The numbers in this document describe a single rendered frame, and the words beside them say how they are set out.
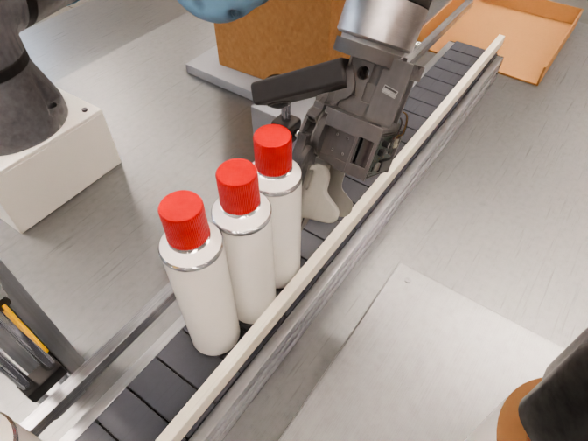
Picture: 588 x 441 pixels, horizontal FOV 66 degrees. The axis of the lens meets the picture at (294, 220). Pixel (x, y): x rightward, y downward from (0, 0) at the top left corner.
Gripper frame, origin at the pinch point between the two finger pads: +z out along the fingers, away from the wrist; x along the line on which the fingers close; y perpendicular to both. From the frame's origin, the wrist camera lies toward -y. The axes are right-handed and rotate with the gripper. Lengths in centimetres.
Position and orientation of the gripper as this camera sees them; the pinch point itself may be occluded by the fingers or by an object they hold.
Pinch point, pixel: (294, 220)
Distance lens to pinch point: 51.9
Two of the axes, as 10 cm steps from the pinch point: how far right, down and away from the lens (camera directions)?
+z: -2.9, 8.7, 3.9
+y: 8.2, 4.4, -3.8
